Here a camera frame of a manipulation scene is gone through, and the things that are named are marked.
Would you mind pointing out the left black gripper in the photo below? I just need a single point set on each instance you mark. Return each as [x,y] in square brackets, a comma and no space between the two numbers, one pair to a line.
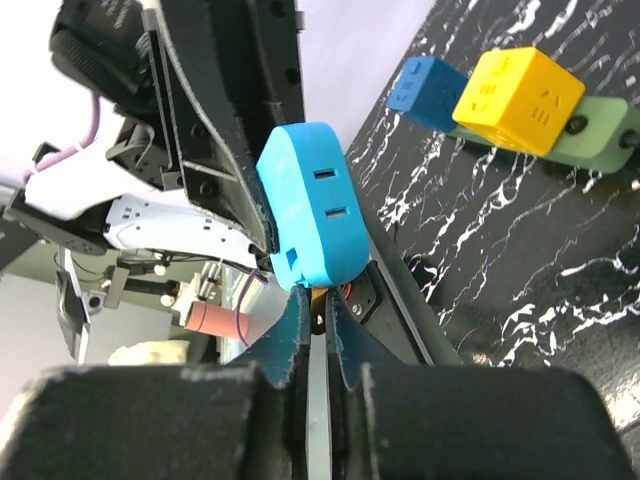
[103,46]

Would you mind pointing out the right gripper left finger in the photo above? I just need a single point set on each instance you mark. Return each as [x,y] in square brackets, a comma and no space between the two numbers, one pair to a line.
[241,420]

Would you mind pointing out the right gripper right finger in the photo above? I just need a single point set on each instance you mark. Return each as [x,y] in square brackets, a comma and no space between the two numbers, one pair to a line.
[400,421]

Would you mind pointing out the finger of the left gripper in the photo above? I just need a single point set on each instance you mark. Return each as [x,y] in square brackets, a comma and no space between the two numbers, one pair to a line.
[257,43]

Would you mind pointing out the light blue plug adapter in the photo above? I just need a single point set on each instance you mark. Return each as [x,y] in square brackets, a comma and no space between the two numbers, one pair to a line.
[323,240]

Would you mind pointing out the blue cube socket adapter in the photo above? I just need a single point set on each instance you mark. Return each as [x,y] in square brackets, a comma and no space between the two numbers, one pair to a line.
[427,92]

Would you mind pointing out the yellow cube socket adapter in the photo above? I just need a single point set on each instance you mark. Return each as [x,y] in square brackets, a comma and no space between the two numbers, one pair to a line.
[519,99]

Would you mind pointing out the green power strip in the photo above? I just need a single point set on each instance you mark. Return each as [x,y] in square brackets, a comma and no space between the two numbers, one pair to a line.
[601,133]

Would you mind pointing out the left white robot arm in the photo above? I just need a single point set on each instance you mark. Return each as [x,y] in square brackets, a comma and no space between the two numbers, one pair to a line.
[83,202]

